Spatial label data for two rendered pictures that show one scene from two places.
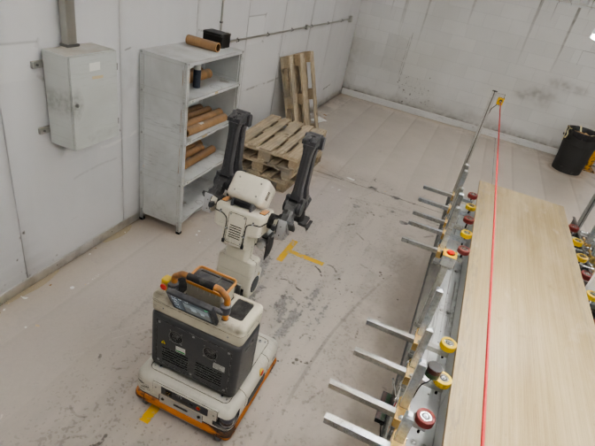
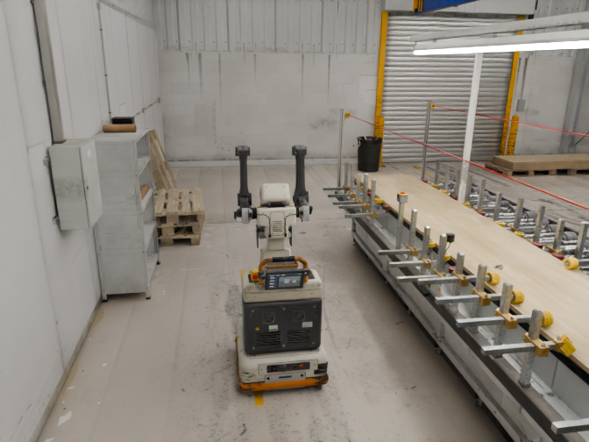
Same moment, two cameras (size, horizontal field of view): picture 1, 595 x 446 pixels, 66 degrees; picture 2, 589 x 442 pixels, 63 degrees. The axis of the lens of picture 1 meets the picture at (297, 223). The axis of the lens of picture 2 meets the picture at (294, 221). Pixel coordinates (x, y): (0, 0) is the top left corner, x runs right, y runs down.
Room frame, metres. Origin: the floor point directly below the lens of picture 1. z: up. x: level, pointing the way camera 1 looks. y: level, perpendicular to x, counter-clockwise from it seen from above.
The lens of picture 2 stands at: (-0.94, 1.59, 2.21)
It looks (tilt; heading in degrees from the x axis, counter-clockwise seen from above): 18 degrees down; 334
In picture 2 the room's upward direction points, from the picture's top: 1 degrees clockwise
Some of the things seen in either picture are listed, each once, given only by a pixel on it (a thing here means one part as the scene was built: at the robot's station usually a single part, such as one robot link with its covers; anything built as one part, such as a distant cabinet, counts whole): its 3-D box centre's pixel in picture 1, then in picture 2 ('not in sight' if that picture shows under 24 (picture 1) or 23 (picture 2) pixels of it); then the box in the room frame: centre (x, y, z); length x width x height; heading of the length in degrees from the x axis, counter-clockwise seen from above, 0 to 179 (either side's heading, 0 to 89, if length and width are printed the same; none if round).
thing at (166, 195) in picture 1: (190, 135); (126, 210); (3.94, 1.13, 0.78); 0.90 x 0.45 x 1.55; 164
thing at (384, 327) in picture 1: (406, 337); (405, 252); (1.79, -0.67, 0.83); 0.43 x 0.03 x 0.04; 74
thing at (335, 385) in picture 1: (376, 404); (426, 278); (1.32, -0.49, 0.84); 0.43 x 0.03 x 0.04; 74
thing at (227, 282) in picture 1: (211, 288); (280, 268); (1.81, 0.37, 0.87); 0.23 x 0.15 x 0.11; 74
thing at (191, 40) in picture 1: (203, 43); (119, 128); (4.05, 1.11, 1.59); 0.30 x 0.08 x 0.08; 74
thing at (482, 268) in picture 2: not in sight; (477, 302); (0.85, -0.46, 0.90); 0.04 x 0.04 x 0.48; 74
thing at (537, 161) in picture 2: not in sight; (551, 161); (6.00, -7.99, 0.23); 2.41 x 0.77 x 0.17; 75
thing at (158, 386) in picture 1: (184, 400); (288, 367); (1.60, 0.41, 0.23); 0.41 x 0.02 x 0.08; 74
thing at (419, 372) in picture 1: (405, 400); (439, 267); (1.33, -0.60, 0.90); 0.04 x 0.04 x 0.48; 74
